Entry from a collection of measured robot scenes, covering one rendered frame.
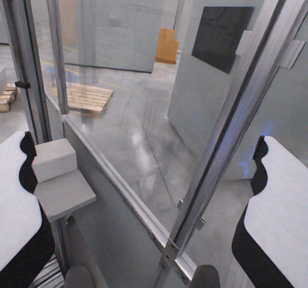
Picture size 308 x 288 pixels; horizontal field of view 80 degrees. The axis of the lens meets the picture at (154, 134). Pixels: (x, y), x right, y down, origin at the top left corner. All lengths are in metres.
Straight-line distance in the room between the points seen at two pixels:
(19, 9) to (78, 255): 1.47
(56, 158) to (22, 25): 0.51
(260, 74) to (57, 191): 0.80
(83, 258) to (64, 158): 0.95
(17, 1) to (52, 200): 0.72
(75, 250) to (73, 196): 0.89
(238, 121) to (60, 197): 0.72
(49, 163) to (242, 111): 0.74
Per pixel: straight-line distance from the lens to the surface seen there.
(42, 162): 0.85
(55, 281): 1.55
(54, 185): 0.89
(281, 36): 0.27
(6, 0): 0.92
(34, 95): 0.98
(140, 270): 0.85
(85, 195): 0.84
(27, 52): 0.93
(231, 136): 0.30
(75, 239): 1.72
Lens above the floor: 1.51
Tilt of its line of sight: 32 degrees down
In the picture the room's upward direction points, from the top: 12 degrees clockwise
